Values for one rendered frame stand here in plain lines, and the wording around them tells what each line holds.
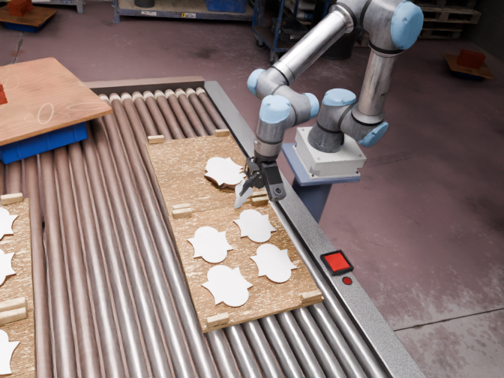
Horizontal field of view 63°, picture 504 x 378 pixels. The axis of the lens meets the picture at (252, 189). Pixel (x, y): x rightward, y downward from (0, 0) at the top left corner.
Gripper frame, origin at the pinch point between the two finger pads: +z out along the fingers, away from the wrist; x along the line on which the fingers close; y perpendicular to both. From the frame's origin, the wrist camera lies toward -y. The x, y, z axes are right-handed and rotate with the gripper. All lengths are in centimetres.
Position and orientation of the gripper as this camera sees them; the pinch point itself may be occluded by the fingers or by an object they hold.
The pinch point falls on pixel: (259, 206)
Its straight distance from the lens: 126.4
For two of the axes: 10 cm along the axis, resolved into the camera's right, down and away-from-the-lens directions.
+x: -9.3, 1.3, -3.5
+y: -3.5, -6.5, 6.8
